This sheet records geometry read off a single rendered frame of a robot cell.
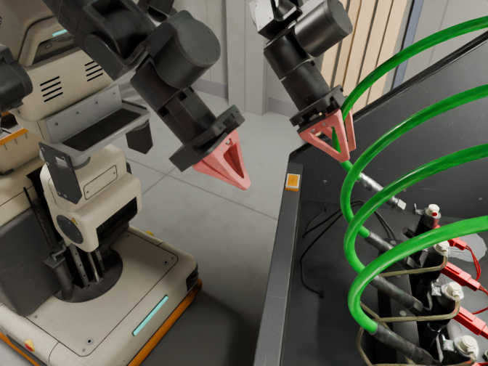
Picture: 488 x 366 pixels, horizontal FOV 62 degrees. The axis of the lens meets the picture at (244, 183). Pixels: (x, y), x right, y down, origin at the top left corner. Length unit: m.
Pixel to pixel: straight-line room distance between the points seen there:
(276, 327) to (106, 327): 0.95
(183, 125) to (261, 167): 2.11
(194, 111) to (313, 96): 0.19
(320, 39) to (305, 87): 0.07
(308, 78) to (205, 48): 0.19
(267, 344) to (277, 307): 0.07
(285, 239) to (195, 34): 0.49
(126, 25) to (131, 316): 1.21
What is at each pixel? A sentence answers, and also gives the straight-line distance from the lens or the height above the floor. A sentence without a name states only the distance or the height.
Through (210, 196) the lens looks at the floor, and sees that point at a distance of 2.40.
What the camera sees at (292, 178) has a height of 0.96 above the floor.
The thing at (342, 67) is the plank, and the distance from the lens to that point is 2.57.
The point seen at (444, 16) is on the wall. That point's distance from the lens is 2.65.
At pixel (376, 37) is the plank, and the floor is 0.78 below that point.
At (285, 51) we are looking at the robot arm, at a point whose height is 1.34.
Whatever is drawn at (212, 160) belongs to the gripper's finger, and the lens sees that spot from 0.52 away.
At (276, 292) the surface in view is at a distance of 0.76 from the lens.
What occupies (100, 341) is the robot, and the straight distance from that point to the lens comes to 1.56.
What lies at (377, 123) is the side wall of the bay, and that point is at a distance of 0.99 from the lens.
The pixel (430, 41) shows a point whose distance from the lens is 0.58.
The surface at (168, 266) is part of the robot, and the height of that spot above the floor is 0.28.
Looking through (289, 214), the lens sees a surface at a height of 0.95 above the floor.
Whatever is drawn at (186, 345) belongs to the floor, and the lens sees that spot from 1.81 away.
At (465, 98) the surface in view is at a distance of 0.53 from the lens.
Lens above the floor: 1.56
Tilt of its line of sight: 39 degrees down
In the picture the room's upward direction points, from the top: straight up
